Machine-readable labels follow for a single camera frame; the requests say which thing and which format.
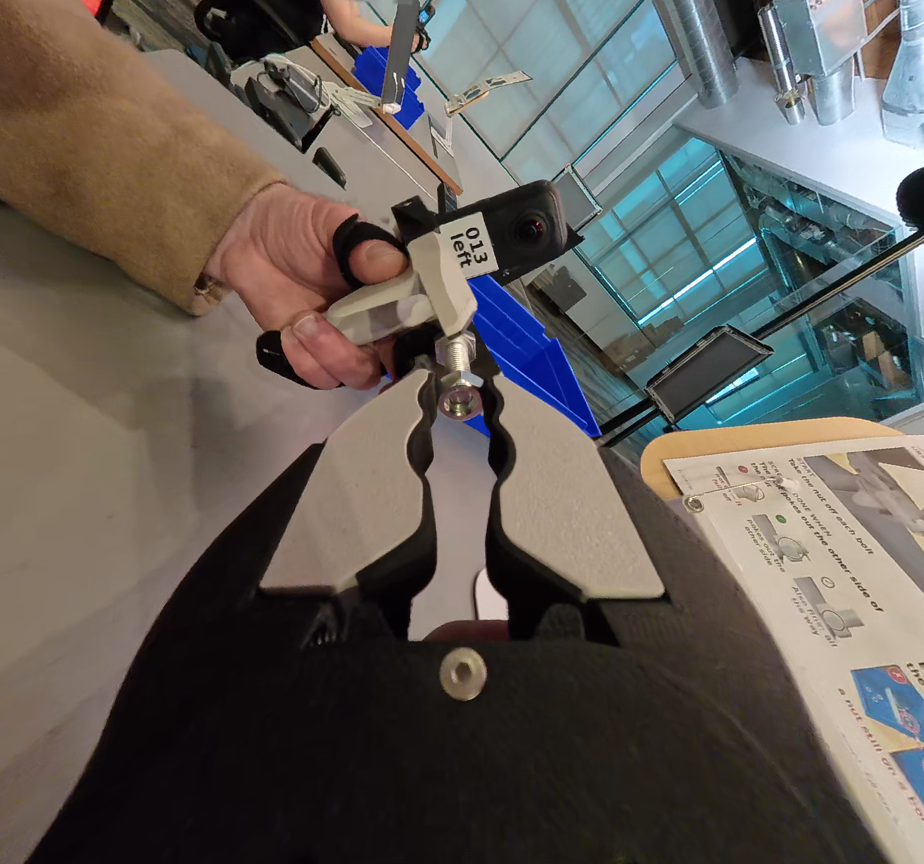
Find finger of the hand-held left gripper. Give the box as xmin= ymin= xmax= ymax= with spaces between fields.
xmin=406 ymin=227 xmax=480 ymax=339
xmin=393 ymin=326 xmax=440 ymax=375

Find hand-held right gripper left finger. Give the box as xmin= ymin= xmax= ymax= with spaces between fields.
xmin=258 ymin=372 xmax=439 ymax=641

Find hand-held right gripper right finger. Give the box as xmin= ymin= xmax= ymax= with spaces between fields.
xmin=484 ymin=379 xmax=665 ymax=641

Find steel hex bolt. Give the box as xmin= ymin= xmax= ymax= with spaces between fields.
xmin=433 ymin=333 xmax=475 ymax=377

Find steel hex nut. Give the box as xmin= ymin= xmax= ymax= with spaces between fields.
xmin=436 ymin=372 xmax=486 ymax=421

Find long blue plastic bin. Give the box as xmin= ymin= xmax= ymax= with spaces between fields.
xmin=383 ymin=275 xmax=602 ymax=440

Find person's left forearm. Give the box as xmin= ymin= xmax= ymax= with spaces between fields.
xmin=0 ymin=0 xmax=290 ymax=316

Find grey desk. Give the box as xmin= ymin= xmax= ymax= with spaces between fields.
xmin=0 ymin=203 xmax=506 ymax=864

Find person's left hand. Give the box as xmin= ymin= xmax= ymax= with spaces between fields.
xmin=205 ymin=181 xmax=412 ymax=392

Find silver framed panel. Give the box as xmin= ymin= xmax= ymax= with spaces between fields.
xmin=552 ymin=164 xmax=603 ymax=230

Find grey bench seat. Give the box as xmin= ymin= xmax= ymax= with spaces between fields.
xmin=534 ymin=266 xmax=587 ymax=312

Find grey table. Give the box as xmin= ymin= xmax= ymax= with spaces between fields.
xmin=141 ymin=48 xmax=463 ymax=244

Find acrylic sign stand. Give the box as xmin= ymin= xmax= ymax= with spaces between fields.
xmin=444 ymin=72 xmax=534 ymax=117
xmin=381 ymin=0 xmax=421 ymax=114

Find small blue plastic bin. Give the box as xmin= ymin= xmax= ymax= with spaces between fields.
xmin=352 ymin=47 xmax=423 ymax=130

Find black box device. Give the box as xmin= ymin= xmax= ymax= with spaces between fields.
xmin=244 ymin=72 xmax=338 ymax=154

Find printed instruction sign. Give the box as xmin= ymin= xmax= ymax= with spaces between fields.
xmin=663 ymin=434 xmax=924 ymax=864

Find black office chair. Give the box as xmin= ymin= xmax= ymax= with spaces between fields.
xmin=193 ymin=0 xmax=304 ymax=67

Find black round-top floor stand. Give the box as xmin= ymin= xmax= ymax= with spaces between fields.
xmin=599 ymin=167 xmax=924 ymax=446

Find glass window wall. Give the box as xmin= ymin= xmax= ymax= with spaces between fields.
xmin=411 ymin=0 xmax=924 ymax=439

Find rectangular sheet-metal duct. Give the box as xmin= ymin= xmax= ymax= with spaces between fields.
xmin=754 ymin=0 xmax=878 ymax=125

